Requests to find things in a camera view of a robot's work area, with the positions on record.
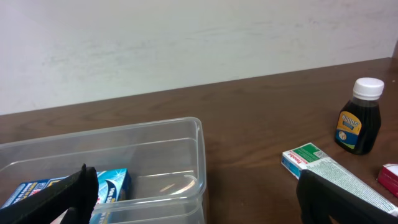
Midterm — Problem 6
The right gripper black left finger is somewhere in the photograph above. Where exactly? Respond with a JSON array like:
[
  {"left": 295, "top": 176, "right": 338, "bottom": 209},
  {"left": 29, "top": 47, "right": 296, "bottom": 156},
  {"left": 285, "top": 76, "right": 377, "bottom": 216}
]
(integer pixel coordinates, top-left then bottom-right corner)
[{"left": 1, "top": 165, "right": 99, "bottom": 224}]

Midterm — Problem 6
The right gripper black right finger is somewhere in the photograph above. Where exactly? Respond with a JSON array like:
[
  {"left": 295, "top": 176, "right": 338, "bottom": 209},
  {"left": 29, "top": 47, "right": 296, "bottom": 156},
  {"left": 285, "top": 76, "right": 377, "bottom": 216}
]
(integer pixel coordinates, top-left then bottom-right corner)
[{"left": 296, "top": 170, "right": 397, "bottom": 224}]

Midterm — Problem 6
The blue KoolFever box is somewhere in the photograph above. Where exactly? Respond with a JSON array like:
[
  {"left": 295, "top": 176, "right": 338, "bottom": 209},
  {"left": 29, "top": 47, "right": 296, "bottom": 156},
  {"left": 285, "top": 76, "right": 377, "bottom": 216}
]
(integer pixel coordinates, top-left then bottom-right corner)
[{"left": 1, "top": 169, "right": 131, "bottom": 223}]

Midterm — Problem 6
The white green medicine box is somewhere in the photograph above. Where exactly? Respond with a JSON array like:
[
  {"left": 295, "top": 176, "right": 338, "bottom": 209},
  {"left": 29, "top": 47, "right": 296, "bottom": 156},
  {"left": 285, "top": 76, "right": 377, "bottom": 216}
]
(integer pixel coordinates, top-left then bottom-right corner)
[{"left": 281, "top": 143, "right": 397, "bottom": 217}]

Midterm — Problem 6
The red Panadol box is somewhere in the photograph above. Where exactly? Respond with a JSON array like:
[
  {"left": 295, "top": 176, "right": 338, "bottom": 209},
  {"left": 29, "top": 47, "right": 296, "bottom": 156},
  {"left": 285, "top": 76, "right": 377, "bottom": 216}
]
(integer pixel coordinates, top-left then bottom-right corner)
[{"left": 377, "top": 164, "right": 398, "bottom": 198}]

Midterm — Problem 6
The clear plastic container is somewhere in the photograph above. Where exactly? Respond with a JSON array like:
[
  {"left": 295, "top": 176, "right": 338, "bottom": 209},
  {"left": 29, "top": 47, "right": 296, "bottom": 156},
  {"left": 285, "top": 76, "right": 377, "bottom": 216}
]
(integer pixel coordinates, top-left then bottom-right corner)
[{"left": 1, "top": 118, "right": 206, "bottom": 224}]

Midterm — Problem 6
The dark syrup bottle white cap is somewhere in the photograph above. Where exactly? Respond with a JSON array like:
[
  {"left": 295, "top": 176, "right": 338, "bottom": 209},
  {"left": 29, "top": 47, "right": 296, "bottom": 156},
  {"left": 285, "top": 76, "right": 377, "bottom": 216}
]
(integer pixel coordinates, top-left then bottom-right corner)
[{"left": 335, "top": 77, "right": 384, "bottom": 155}]

